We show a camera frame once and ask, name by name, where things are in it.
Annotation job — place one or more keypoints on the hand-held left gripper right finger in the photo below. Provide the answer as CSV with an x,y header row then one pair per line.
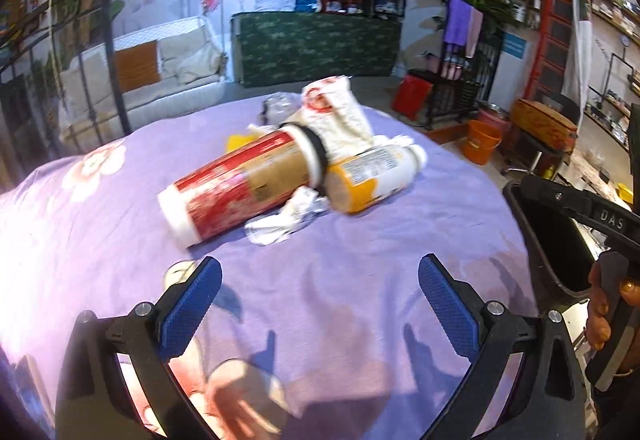
x,y
447,307

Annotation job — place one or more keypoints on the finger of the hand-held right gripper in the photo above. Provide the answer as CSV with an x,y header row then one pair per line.
x,y
555,195

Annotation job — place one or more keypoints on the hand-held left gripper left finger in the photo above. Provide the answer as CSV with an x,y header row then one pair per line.
x,y
192,305

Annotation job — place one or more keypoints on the black trash bin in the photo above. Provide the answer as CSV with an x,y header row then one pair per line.
x,y
555,260

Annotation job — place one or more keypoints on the white paper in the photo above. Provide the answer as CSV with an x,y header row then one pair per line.
x,y
280,220

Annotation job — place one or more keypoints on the red cylindrical snack can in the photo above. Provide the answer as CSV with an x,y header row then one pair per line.
x,y
225,185

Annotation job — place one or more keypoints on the yellow bottle with white cap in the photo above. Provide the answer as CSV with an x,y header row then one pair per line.
x,y
370,174

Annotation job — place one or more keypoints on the white plastic bag red print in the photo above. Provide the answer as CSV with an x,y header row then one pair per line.
x,y
340,119

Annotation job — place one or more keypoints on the person's right hand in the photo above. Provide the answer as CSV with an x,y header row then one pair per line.
x,y
597,310

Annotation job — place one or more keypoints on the slim yellow detergent bottle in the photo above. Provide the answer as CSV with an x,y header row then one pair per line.
x,y
549,170

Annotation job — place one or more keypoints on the yellow tray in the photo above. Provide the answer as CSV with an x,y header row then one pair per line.
x,y
626,191

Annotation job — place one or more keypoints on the orange bucket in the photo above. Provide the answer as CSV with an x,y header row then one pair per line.
x,y
480,144

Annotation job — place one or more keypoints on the pink bucket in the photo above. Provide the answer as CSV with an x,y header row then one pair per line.
x,y
500,122

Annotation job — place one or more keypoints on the metal basin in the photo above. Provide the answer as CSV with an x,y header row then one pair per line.
x,y
492,108

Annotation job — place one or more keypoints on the black metal rack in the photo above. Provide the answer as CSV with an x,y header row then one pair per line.
x,y
460,94

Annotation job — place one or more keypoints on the white hanging apron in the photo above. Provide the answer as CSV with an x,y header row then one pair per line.
x,y
580,49

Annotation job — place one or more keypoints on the red ladder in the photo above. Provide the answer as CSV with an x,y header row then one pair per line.
x,y
550,34

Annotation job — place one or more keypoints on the yellow packet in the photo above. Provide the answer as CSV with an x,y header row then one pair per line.
x,y
242,142

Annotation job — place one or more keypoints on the pink towel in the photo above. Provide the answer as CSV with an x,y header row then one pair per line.
x,y
475,34

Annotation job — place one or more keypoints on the purple towel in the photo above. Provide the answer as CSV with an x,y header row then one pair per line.
x,y
457,22

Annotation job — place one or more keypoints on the crushed clear plastic bottle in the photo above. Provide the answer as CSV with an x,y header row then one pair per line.
x,y
282,107

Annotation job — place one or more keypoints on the white swing bench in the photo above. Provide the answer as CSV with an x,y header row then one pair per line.
x,y
95,84

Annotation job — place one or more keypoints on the orange cushion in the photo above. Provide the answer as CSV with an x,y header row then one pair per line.
x,y
137,67

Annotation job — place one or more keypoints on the white cushion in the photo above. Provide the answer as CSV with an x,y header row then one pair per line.
x,y
187,57

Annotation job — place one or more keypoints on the black metal railing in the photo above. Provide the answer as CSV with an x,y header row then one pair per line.
x,y
107,69

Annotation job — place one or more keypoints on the black display case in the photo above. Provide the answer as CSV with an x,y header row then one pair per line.
x,y
382,2

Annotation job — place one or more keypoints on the green patterned counter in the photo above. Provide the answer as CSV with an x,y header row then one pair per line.
x,y
315,49

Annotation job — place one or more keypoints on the blue bag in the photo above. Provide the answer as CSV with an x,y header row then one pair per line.
x,y
306,3

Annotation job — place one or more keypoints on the blue wall sign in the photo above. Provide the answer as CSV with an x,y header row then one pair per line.
x,y
513,44

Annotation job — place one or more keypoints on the wall shelves with products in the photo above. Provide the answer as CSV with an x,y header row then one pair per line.
x,y
612,19

